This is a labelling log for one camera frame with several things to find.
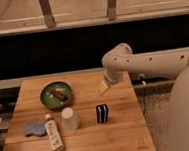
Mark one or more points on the black and white striped eraser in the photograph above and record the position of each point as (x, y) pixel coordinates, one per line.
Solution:
(102, 113)

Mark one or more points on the right metal railing post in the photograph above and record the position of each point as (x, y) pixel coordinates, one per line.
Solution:
(111, 9)

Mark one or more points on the white bottle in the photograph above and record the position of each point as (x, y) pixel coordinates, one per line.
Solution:
(52, 131)

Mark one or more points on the metal railing post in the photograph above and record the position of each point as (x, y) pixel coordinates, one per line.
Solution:
(47, 13)
(111, 9)

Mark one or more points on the left metal railing post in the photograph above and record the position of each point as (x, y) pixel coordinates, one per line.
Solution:
(47, 13)

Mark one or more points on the blue sponge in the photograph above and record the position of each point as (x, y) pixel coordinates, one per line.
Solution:
(35, 129)

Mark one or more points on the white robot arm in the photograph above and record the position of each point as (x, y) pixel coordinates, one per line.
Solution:
(172, 64)

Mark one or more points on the white robot wrist gripper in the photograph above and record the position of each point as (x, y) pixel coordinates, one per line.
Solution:
(110, 78)

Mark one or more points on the brown snack bar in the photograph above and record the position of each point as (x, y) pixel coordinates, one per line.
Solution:
(58, 95)

